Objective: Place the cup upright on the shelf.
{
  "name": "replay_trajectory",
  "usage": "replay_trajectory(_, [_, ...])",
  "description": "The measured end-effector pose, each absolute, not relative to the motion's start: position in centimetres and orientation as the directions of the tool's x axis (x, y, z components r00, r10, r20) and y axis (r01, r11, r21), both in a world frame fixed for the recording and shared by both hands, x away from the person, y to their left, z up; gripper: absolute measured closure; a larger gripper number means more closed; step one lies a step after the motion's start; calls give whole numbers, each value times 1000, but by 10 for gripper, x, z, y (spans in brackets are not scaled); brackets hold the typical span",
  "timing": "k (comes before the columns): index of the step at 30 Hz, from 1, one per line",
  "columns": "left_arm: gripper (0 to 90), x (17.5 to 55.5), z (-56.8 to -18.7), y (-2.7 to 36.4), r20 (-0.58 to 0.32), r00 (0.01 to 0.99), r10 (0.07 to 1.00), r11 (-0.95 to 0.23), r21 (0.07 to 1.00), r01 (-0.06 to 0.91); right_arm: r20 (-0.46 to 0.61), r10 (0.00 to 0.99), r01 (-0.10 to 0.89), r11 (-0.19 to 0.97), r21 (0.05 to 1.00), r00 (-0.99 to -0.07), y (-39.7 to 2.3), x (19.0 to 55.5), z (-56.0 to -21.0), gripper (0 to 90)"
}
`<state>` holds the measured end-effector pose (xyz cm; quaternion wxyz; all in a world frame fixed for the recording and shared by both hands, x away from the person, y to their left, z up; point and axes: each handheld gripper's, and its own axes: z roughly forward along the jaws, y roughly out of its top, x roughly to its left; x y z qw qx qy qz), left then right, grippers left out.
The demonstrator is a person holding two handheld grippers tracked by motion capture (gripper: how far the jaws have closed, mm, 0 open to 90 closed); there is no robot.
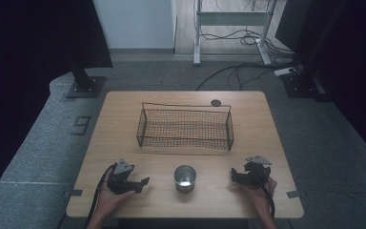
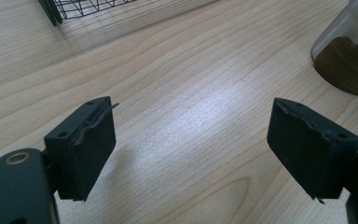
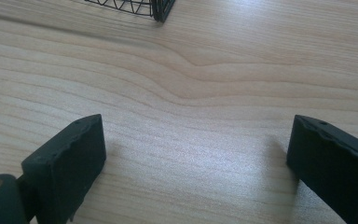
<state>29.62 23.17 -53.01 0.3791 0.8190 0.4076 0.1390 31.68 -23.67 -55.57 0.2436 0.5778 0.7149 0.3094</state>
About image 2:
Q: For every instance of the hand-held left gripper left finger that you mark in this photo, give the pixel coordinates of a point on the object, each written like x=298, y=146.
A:
x=84, y=149

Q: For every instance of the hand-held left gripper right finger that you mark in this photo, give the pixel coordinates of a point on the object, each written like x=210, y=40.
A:
x=304, y=149

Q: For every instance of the glass jar with wooden base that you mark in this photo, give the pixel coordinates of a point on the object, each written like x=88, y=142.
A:
x=348, y=53

